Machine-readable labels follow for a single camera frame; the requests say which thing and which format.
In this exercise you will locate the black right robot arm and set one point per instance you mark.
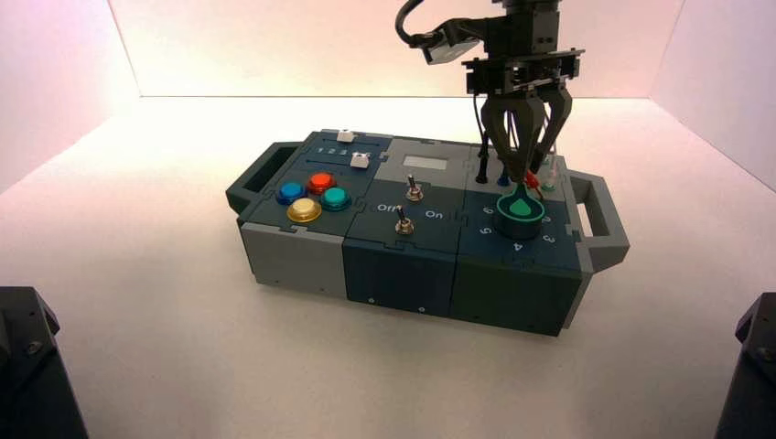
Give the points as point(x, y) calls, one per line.
point(527, 5)

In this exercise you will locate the yellow push button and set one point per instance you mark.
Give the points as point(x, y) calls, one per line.
point(303, 210)

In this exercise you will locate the blue grey task box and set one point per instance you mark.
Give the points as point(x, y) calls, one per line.
point(400, 273)

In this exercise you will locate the blue push button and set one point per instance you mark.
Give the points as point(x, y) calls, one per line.
point(291, 192)

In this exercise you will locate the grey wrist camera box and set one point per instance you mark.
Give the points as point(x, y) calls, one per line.
point(451, 45)

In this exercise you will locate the green rotary knob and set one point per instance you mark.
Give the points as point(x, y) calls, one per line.
point(520, 213)

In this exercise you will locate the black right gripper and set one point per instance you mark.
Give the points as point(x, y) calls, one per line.
point(521, 42)

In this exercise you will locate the teal push button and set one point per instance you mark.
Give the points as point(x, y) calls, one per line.
point(335, 198)

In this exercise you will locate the metal toggle switch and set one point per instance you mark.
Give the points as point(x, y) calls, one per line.
point(403, 225)
point(414, 191)

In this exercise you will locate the black robot shoulder housing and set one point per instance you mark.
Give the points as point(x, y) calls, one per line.
point(30, 375)
point(755, 375)

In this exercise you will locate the red push button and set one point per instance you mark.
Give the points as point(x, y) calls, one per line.
point(321, 182)

